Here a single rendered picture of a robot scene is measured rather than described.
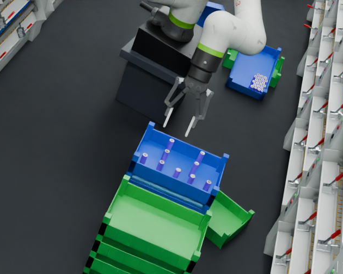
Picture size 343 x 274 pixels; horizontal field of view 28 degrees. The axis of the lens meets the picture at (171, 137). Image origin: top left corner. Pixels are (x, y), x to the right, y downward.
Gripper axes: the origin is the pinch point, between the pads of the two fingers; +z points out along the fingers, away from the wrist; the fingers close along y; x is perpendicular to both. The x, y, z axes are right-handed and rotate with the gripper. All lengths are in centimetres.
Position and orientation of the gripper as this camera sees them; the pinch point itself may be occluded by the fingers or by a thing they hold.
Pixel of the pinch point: (178, 123)
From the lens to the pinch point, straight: 228.9
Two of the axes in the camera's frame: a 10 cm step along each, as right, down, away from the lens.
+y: -9.2, -4.0, 0.0
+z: -3.9, 8.9, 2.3
